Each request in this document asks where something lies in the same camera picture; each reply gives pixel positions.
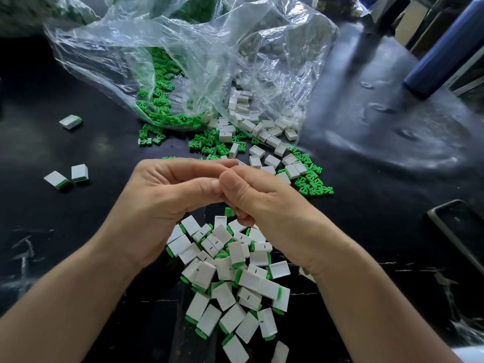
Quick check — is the person's left hand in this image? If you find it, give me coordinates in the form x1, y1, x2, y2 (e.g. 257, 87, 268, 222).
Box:
112, 157, 239, 275

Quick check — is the person's right hand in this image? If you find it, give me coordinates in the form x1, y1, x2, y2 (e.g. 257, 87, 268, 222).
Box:
218, 164, 332, 275

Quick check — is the heap of white caps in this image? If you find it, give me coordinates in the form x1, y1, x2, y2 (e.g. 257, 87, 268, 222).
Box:
217, 87, 310, 186

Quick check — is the pile of assembled white-green pieces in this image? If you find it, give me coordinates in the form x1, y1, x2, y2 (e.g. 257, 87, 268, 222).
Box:
166, 206, 292, 363

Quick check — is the assembled white-green part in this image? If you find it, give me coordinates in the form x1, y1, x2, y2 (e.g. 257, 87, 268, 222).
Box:
44, 170, 71, 191
59, 114, 83, 131
71, 164, 89, 184

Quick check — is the pile of green clips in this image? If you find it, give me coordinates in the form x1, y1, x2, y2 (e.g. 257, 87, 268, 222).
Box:
136, 47, 335, 197

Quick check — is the person's left forearm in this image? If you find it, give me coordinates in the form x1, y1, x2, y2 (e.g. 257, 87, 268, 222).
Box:
0, 241, 152, 363

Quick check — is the person's right forearm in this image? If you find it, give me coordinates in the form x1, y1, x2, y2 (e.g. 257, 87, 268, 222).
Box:
298, 238, 462, 363

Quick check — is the clear plastic bag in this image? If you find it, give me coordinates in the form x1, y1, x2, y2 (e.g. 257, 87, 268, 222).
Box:
44, 0, 339, 133

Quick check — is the black smartphone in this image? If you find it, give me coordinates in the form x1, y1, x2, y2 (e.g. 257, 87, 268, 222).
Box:
427, 199, 484, 275

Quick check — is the plastic bag full of green pieces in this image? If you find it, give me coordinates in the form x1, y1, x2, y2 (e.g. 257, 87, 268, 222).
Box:
102, 0, 224, 23

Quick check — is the large bag of assembled pieces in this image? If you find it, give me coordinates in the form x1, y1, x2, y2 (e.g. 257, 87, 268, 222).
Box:
0, 0, 99, 38

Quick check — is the brown cardboard box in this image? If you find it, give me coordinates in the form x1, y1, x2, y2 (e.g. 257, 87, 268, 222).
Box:
392, 0, 428, 46

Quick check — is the blue cylinder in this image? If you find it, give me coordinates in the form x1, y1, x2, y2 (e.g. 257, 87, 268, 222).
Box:
403, 0, 484, 100

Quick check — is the white metal frame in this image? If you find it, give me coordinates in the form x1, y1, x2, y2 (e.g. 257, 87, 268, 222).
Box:
367, 0, 484, 46

